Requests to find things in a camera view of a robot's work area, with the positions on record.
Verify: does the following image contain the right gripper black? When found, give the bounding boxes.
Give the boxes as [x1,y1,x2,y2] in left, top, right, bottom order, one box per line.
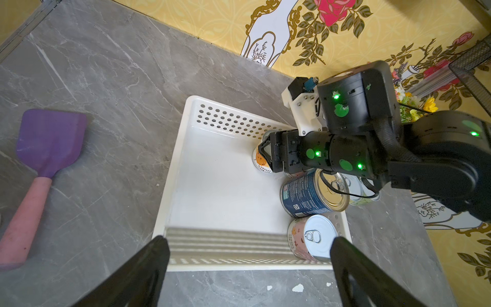
[259,130,334,175]

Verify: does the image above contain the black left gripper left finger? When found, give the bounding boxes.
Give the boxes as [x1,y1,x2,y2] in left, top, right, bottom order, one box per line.
[74,235,170,306]

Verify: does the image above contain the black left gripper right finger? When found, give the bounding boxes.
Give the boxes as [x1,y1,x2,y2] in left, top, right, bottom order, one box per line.
[330,237,424,306]

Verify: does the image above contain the orange label white lid can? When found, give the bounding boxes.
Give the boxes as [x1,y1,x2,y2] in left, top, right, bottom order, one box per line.
[252,145,273,173]

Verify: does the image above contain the blue label gold lid can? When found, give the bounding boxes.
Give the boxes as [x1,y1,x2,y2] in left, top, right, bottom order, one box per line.
[280,170,350,218]

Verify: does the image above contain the green label white lid can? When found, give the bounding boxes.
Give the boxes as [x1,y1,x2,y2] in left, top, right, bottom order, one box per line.
[342,174,381,206]

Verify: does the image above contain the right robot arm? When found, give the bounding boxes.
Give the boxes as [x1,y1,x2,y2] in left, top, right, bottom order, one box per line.
[258,61,490,223]

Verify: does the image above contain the white perforated plastic basket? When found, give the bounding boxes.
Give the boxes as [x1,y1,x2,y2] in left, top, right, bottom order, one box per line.
[153,95,332,272]

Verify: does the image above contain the purple pink silicone spatula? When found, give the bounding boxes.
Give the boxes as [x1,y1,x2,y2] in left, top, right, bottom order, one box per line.
[1,109,88,271]

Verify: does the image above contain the white picket fence flower planter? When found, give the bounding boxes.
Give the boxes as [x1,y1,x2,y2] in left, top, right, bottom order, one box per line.
[390,61,440,124]

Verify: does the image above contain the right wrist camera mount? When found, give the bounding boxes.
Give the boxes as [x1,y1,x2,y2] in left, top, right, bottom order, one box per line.
[281,77,323,136]

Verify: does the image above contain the black wire wall basket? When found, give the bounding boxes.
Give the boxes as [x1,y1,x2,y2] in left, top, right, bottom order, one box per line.
[448,34,491,118]

